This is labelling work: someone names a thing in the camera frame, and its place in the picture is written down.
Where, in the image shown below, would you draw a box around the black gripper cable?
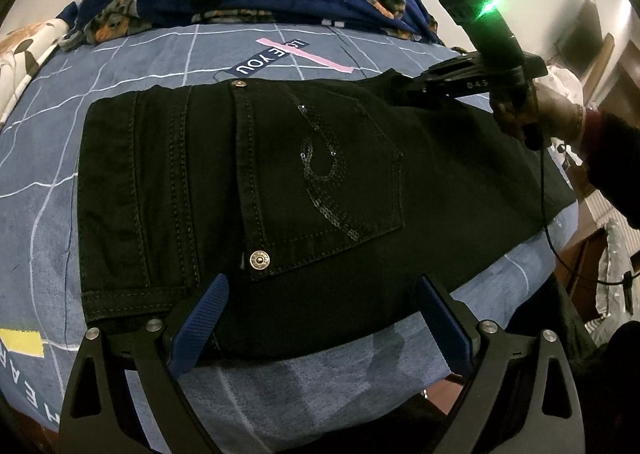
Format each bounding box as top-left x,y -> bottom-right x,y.
539,133 -> 640,314

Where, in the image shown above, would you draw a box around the person's right hand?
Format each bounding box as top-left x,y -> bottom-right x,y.
491,79 -> 586,151

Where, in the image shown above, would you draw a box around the blue grid bedsheet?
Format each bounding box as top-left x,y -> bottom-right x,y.
1,32 -> 585,453

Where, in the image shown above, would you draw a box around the white striped cloth pile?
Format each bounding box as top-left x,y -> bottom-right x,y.
585,219 -> 639,347

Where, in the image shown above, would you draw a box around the wall mounted television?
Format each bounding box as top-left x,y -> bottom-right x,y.
554,0 -> 603,78

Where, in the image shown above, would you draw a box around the white floral pillow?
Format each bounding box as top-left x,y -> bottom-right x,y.
0,18 -> 70,126

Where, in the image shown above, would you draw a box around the black denim pants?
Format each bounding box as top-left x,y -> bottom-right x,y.
77,70 -> 576,366

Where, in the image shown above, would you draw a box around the dark right sleeve forearm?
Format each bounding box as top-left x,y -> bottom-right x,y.
577,108 -> 640,230

